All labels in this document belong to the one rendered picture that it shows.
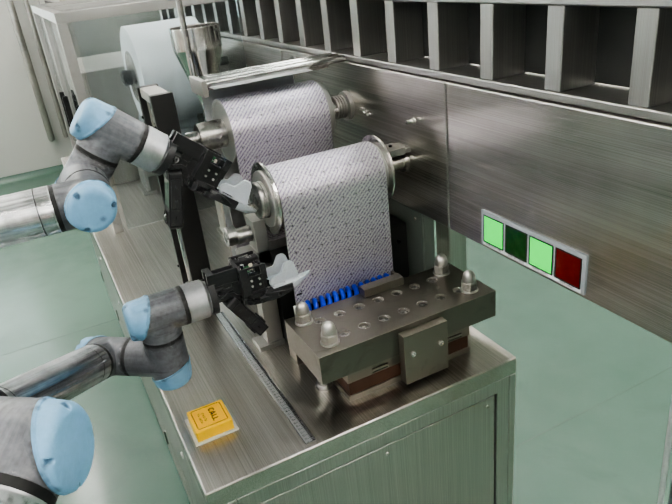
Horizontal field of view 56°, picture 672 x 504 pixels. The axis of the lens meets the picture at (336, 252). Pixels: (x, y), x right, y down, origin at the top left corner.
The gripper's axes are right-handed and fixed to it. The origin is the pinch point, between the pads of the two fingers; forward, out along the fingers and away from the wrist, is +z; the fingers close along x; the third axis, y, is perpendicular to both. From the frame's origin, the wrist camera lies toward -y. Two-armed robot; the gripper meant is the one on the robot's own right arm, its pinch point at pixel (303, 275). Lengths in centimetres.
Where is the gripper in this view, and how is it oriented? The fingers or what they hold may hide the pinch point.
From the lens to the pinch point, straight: 128.3
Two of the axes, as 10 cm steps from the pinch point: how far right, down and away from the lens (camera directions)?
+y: -1.0, -9.0, -4.3
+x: -4.6, -3.4, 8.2
